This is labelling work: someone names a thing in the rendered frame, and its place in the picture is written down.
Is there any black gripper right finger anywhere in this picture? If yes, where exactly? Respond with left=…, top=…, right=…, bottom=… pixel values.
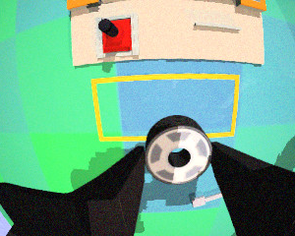
left=210, top=142, right=295, bottom=236

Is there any yellow rectangular outline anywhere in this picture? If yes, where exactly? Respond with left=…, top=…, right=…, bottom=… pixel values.
left=91, top=74, right=239, bottom=142

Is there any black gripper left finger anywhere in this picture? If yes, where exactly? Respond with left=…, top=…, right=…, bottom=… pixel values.
left=0, top=146, right=145, bottom=236

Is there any black and white wheel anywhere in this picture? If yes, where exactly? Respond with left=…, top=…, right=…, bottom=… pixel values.
left=144, top=115, right=213, bottom=185

